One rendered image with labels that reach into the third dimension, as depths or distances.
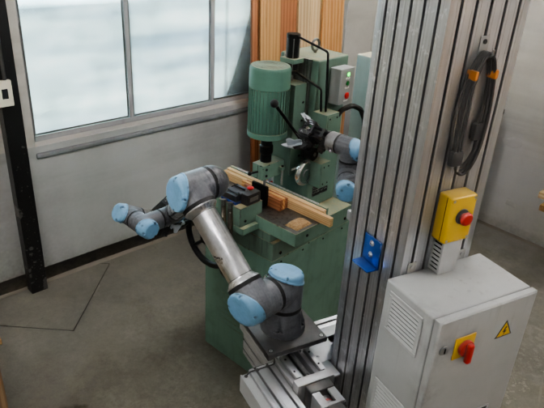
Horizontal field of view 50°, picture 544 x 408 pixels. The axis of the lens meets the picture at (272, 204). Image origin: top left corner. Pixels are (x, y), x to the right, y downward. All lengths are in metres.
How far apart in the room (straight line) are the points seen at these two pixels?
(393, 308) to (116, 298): 2.26
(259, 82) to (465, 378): 1.38
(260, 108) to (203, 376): 1.37
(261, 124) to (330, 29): 2.03
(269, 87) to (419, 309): 1.24
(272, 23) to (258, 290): 2.48
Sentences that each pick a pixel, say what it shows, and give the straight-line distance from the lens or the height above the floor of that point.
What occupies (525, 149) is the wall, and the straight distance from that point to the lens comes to 4.47.
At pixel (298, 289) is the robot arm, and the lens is 1.87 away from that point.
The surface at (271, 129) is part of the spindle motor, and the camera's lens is 2.46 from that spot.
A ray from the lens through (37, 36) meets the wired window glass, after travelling 3.36.
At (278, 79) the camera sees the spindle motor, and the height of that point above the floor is 1.47.
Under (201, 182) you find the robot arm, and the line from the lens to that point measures 1.86.
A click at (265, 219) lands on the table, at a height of 0.90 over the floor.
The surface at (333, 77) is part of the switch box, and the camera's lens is 2.61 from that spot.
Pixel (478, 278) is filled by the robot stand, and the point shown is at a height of 1.23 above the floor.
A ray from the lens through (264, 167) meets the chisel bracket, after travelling 2.55.
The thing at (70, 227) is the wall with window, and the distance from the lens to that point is 3.69.
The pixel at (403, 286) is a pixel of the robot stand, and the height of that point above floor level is 1.23.
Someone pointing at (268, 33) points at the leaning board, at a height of 1.35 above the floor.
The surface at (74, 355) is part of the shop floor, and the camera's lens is 3.21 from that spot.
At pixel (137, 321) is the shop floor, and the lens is 3.36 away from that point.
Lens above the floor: 2.08
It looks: 27 degrees down
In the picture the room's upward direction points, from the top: 3 degrees clockwise
